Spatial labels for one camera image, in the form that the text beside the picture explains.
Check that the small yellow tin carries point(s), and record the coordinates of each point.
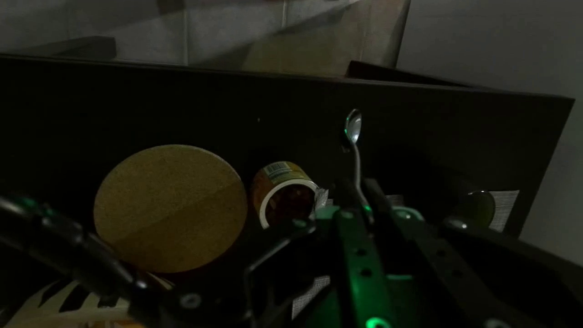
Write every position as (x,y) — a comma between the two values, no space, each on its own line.
(281,192)

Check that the black side table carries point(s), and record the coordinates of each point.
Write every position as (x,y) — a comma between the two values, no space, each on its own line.
(64,124)

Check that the round cork coaster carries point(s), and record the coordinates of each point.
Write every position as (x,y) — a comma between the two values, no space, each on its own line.
(171,208)

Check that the silver spoon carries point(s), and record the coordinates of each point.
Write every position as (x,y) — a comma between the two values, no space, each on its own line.
(352,131)

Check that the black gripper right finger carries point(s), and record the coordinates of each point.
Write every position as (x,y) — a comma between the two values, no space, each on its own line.
(448,290)

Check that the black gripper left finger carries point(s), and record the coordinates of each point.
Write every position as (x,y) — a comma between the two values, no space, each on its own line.
(361,279)

